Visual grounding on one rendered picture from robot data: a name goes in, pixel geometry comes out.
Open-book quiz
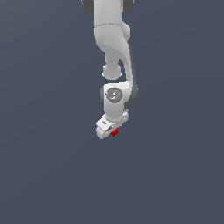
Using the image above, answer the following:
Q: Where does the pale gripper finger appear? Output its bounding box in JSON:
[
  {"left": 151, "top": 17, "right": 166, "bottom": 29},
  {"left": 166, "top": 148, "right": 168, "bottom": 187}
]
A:
[{"left": 97, "top": 127, "right": 114, "bottom": 140}]

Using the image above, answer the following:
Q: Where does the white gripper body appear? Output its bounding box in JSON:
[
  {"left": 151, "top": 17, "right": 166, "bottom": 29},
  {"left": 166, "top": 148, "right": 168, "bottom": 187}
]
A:
[{"left": 95, "top": 108, "right": 130, "bottom": 135}]

